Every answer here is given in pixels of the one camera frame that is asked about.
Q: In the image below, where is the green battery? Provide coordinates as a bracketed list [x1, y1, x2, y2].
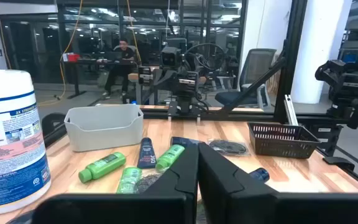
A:
[78, 151, 127, 184]
[155, 144, 186, 172]
[116, 166, 143, 195]

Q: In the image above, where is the background wooden table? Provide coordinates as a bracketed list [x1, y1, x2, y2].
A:
[127, 65, 208, 105]

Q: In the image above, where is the red box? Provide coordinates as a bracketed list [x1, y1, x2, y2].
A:
[63, 52, 80, 62]

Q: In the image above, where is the black metal table frame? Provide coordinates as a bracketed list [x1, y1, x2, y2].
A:
[42, 0, 358, 192]

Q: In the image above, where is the black plastic mesh basket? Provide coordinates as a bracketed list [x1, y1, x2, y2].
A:
[247, 121, 322, 159]

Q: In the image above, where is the white disinfecting wipes canister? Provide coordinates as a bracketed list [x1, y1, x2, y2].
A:
[0, 68, 52, 215]

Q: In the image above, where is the yellow hanging cable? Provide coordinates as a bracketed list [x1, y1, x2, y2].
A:
[38, 0, 83, 106]
[126, 0, 142, 65]

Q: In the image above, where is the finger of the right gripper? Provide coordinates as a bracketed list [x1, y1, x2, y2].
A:
[166, 70, 180, 93]
[154, 68, 167, 91]

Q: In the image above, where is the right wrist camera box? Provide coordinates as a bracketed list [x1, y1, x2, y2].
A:
[160, 46, 183, 68]

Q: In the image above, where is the short aluminium rail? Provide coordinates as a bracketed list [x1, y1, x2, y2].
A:
[283, 94, 299, 126]

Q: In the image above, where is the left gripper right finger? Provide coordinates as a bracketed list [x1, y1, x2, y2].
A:
[198, 142, 358, 224]

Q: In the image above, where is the person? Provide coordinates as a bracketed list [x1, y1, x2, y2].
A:
[103, 39, 136, 97]

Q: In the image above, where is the white building column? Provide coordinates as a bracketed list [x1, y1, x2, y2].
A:
[290, 0, 352, 105]

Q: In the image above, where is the clear plastic bin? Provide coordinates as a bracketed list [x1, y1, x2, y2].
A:
[63, 103, 144, 152]

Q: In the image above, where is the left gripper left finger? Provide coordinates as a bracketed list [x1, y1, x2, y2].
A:
[31, 143, 200, 224]

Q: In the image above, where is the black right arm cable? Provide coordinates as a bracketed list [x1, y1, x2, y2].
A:
[185, 42, 226, 72]

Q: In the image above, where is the grey mesh office chair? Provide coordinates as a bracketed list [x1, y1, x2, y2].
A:
[214, 48, 277, 110]

